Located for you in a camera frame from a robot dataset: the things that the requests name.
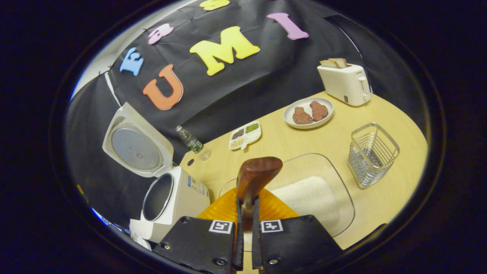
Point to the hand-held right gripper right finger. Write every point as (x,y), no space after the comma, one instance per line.
(296,243)

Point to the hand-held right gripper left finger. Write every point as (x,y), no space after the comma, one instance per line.
(201,245)

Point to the white rice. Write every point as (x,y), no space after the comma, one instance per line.
(308,198)

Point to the white rice cooker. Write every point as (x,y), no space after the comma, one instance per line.
(175,198)

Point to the brown wooden spoon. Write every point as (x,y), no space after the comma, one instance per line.
(257,177)

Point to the clear glass tray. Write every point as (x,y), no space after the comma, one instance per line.
(304,163)

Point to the clear plastic water bottle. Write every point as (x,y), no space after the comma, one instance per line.
(190,140)

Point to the white divided grain dish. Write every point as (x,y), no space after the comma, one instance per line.
(245,135)

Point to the brown meat piece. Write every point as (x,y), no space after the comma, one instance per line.
(319,110)
(302,116)

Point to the round white plate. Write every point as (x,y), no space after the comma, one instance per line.
(304,104)

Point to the white toaster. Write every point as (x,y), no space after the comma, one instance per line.
(342,85)

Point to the toasted bread slice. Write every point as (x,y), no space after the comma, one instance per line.
(341,61)
(328,64)

